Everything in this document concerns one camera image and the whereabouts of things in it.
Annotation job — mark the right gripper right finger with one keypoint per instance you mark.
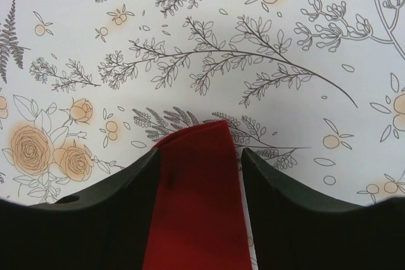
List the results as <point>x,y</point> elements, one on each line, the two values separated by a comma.
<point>296,227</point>

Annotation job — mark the dark red t shirt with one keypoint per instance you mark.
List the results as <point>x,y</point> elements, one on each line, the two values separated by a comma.
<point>198,220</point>

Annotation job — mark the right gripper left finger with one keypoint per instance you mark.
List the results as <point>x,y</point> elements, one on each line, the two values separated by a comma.
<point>104,226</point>

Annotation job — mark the floral table cloth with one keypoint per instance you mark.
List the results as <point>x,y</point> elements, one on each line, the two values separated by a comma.
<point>314,87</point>

